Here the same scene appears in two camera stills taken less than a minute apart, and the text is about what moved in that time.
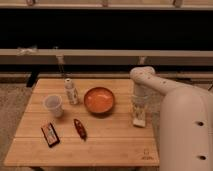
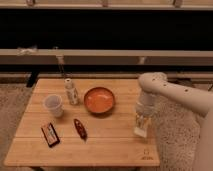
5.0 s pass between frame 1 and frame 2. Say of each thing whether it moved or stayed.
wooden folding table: stayed
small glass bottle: stayed
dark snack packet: stayed
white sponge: moved
